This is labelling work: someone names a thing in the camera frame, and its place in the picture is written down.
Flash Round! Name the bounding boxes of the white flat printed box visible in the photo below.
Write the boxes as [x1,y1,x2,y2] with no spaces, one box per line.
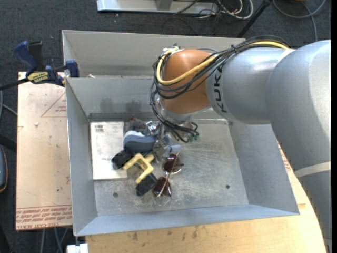
[90,121,128,181]

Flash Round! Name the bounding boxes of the brown cardboard board, red print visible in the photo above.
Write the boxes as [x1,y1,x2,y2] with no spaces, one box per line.
[15,71,73,231]

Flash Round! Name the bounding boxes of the grey metal bin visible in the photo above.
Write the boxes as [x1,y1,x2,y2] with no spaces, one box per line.
[62,30,300,237]

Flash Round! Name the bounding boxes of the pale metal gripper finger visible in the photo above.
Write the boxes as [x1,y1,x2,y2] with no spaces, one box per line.
[153,136,171,164]
[145,120,162,138]

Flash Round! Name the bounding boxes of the dark grey small object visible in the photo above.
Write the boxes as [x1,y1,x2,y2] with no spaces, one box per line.
[128,116,147,132]

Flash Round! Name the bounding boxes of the brown-lens thin-frame sunglasses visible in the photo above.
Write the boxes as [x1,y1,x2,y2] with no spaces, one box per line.
[151,153,185,198]

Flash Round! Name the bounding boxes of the pale yellow sunglasses, black lenses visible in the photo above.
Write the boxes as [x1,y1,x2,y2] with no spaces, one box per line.
[111,149,159,197]

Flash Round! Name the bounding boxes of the blue-grey curved plastic object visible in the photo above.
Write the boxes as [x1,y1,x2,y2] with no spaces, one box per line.
[123,130,157,153]

